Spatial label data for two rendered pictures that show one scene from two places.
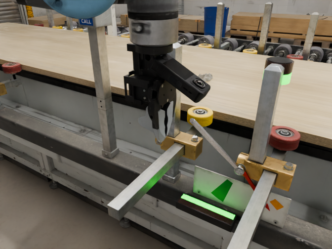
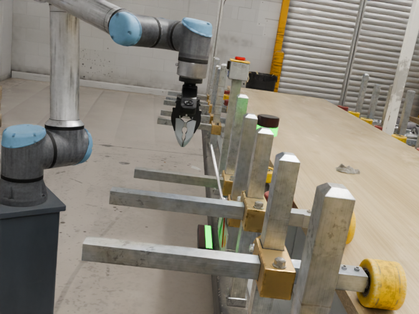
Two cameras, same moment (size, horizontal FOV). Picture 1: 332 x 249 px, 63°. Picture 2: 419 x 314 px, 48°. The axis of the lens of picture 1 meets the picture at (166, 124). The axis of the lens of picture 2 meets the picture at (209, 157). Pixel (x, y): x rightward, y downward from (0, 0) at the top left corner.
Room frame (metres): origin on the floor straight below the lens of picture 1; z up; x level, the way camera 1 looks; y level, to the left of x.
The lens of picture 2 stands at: (-0.24, -1.20, 1.31)
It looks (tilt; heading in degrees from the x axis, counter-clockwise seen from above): 15 degrees down; 55
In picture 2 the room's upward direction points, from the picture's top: 8 degrees clockwise
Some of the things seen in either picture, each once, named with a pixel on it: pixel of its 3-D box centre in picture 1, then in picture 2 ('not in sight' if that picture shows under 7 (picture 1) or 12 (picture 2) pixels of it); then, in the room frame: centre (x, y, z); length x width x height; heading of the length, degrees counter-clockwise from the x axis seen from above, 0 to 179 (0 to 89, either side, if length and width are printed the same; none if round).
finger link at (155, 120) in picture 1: (156, 107); (178, 117); (0.49, 0.02, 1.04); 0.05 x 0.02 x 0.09; 150
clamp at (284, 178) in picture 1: (264, 168); (237, 209); (0.55, -0.25, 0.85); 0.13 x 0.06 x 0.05; 59
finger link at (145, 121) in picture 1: (150, 124); (179, 130); (0.51, 0.03, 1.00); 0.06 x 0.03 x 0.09; 60
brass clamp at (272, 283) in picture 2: not in sight; (271, 263); (0.29, -0.68, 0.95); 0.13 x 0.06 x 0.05; 59
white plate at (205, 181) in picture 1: (236, 195); (221, 232); (0.56, -0.19, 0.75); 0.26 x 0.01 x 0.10; 59
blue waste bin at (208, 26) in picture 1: (215, 23); not in sight; (6.37, -1.11, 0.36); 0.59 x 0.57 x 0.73; 154
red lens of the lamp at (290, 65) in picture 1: (278, 65); (267, 120); (0.60, -0.26, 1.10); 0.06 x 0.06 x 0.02
